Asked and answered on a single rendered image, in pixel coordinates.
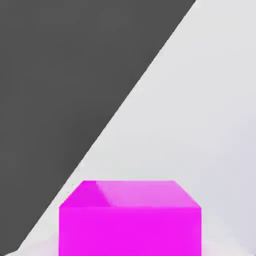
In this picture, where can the small magenta cube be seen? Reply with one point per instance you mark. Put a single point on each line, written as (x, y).
(130, 230)

